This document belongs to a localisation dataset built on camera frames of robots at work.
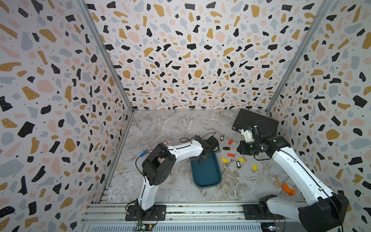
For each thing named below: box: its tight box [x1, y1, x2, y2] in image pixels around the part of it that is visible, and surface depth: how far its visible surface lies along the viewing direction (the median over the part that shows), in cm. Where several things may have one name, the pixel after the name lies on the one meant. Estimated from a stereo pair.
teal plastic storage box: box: [189, 150, 223, 189], surface depth 87 cm
